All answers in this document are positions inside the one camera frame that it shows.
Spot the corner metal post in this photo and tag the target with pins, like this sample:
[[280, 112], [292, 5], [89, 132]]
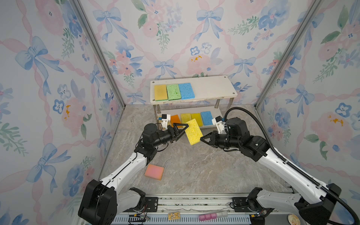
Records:
[[79, 11], [300, 32]]

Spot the green sponge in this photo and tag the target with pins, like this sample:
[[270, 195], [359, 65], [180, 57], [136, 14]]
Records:
[[173, 92]]

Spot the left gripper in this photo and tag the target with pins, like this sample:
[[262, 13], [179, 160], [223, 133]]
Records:
[[172, 134]]

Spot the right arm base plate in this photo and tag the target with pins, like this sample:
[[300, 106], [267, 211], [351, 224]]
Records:
[[242, 204]]

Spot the left corner metal post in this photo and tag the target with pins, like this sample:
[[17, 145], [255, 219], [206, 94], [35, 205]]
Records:
[[79, 11]]

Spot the orange sponge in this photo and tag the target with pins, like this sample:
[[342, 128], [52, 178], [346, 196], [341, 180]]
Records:
[[175, 119]]

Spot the yellow green-backed sponge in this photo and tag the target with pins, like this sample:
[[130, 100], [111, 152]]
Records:
[[160, 92]]

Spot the blue sponge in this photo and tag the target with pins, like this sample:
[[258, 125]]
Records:
[[186, 91], [207, 118]]

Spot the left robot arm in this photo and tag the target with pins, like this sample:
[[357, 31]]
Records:
[[102, 200]]

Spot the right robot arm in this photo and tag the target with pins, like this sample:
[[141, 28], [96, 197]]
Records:
[[312, 204]]

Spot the white two-tier shelf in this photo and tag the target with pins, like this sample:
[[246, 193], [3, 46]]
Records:
[[208, 92]]

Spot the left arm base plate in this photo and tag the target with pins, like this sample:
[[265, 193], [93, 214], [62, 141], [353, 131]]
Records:
[[148, 204]]

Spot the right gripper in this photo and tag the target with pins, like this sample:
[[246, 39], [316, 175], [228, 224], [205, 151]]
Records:
[[213, 136]]

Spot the yellow cellulose sponge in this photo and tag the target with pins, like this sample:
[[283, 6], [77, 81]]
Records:
[[186, 117]]

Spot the small circuit board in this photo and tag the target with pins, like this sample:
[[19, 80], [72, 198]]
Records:
[[174, 216]]

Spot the right corner metal post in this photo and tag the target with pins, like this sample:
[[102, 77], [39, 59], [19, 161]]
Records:
[[300, 32]]

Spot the round patterned disc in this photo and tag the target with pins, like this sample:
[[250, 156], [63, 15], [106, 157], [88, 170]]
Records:
[[293, 220]]

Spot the pink sponge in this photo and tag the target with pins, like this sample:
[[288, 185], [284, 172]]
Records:
[[154, 172]]

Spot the bright yellow sponge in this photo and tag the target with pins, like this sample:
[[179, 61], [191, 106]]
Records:
[[198, 118]]

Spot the pink block strip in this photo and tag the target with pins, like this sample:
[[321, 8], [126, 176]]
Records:
[[214, 215]]

